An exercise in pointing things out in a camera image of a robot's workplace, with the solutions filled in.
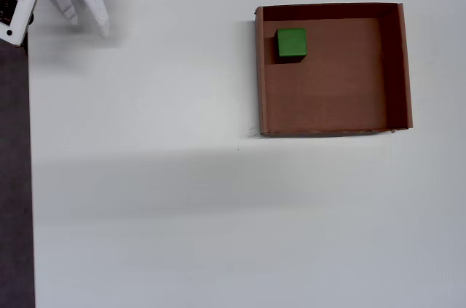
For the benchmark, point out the green cube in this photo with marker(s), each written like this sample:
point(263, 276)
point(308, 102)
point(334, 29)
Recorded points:
point(291, 43)

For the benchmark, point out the brown cardboard box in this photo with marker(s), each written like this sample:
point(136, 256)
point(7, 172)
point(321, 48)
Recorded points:
point(327, 86)

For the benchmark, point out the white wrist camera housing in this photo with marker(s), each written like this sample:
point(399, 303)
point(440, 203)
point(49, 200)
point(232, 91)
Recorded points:
point(16, 16)

